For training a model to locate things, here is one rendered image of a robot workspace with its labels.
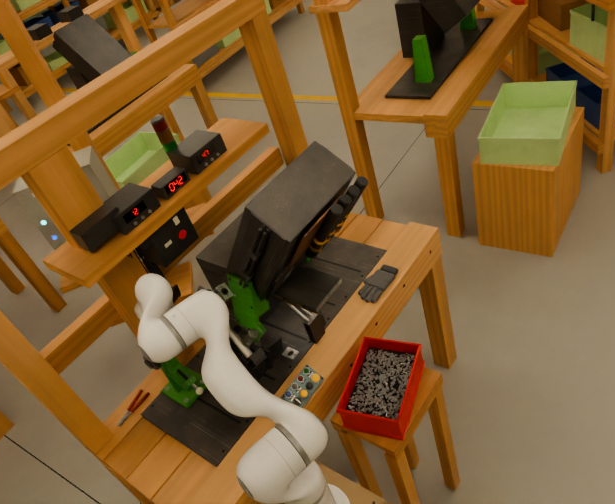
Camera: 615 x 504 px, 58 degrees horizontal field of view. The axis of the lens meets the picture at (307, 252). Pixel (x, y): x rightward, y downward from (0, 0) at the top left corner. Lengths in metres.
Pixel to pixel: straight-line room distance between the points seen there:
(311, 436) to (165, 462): 0.84
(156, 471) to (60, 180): 1.00
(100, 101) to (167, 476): 1.23
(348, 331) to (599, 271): 1.82
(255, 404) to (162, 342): 0.26
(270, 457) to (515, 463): 1.64
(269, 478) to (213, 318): 0.39
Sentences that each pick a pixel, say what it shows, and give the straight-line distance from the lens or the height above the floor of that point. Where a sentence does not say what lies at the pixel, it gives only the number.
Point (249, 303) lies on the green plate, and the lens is 1.93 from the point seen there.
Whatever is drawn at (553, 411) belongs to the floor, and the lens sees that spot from 2.91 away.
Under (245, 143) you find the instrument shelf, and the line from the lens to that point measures 2.10.
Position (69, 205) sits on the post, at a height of 1.69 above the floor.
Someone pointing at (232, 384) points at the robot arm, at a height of 1.47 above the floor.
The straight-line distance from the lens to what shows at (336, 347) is 2.07.
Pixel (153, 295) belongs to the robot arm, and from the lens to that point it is 1.43.
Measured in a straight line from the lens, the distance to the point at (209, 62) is 7.20.
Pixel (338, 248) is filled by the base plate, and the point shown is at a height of 0.90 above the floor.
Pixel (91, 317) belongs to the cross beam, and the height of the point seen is 1.27.
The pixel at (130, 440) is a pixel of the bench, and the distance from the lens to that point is 2.20.
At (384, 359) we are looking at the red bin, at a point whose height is 0.88.
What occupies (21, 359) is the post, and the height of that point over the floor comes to 1.39.
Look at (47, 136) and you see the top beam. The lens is 1.79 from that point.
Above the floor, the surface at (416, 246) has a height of 0.90.
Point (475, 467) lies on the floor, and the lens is 2.76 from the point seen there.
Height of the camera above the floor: 2.46
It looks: 39 degrees down
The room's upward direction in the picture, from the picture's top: 20 degrees counter-clockwise
